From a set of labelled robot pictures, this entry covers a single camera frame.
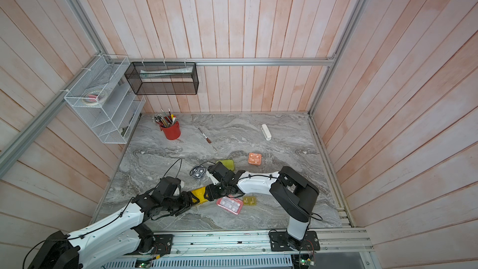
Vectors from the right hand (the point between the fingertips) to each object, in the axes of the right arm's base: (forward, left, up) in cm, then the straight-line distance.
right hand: (209, 194), depth 86 cm
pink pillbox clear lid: (-4, -11, -1) cm, 11 cm away
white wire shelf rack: (+20, +41, +29) cm, 54 cm away
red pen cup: (+35, +25, +3) cm, 43 cm away
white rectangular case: (+37, -30, +1) cm, 48 cm away
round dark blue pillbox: (+12, +7, 0) cm, 14 cm away
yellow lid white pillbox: (0, +4, 0) cm, 4 cm away
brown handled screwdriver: (+33, +5, -1) cm, 33 cm away
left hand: (-6, +6, +1) cm, 8 cm away
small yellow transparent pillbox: (-2, -19, 0) cm, 19 cm away
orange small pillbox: (+20, -22, -1) cm, 30 cm away
